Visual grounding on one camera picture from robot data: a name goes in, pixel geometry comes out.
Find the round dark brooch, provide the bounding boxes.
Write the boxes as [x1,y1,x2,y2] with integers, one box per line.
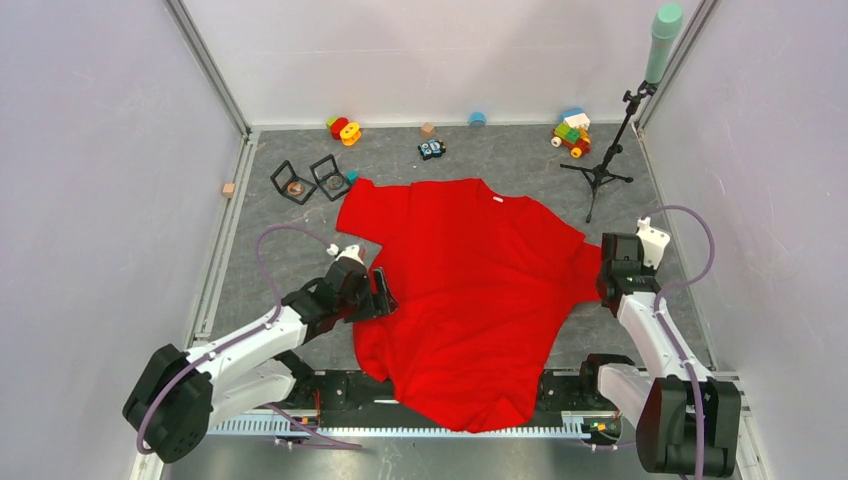
[327,175,345,190]

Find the black display case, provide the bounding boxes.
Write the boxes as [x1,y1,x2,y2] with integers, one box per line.
[310,154,352,202]
[270,160,317,205]

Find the red yellow green toy blocks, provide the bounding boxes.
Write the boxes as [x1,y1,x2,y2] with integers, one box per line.
[326,117,362,146]

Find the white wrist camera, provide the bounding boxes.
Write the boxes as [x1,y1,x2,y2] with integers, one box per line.
[636,216,671,271]
[326,243,366,264]

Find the black display case right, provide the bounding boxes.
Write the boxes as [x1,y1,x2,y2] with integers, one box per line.
[310,154,352,202]

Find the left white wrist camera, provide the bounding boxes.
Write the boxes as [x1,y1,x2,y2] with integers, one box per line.
[326,243,366,264]

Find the black display case left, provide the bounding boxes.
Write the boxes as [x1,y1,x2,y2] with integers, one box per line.
[270,160,317,205]

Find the brown wooden cube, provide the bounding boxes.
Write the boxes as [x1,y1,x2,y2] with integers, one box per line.
[419,122,436,139]

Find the red t-shirt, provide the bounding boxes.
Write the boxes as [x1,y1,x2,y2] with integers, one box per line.
[336,178,601,433]

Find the blue cylinder block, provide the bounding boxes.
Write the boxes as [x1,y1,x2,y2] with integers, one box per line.
[467,111,487,128]

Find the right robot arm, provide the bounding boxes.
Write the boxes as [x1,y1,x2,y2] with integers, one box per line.
[577,227,742,479]

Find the green microphone on tripod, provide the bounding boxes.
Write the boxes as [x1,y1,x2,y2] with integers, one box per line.
[560,2,684,223]

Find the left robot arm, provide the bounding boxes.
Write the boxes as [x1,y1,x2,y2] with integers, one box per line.
[122,253,398,463]

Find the colourful brick toy car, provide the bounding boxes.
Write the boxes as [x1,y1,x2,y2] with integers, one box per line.
[549,108,591,159]

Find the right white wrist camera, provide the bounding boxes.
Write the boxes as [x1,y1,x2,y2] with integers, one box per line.
[636,216,671,271]

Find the round orange brooch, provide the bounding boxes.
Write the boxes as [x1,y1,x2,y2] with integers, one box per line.
[286,181,305,197]

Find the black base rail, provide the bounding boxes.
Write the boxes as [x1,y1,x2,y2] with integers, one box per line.
[291,368,637,432]

